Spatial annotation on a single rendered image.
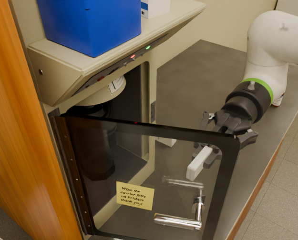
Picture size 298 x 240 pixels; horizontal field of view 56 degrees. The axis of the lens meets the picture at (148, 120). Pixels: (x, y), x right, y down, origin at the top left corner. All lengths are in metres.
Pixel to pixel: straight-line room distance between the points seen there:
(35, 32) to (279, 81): 0.56
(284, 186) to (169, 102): 1.32
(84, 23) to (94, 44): 0.03
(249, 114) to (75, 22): 0.42
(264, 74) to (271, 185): 1.62
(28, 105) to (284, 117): 1.10
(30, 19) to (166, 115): 0.84
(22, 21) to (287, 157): 2.33
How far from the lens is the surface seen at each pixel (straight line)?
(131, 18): 0.41
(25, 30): 0.43
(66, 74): 0.38
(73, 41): 0.39
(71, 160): 0.55
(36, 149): 0.39
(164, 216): 0.55
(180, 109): 1.22
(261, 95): 0.68
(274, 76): 0.74
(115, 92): 0.63
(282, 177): 2.37
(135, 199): 0.60
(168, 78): 1.42
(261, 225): 2.06
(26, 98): 0.35
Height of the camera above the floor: 1.68
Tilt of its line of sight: 40 degrees down
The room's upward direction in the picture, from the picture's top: straight up
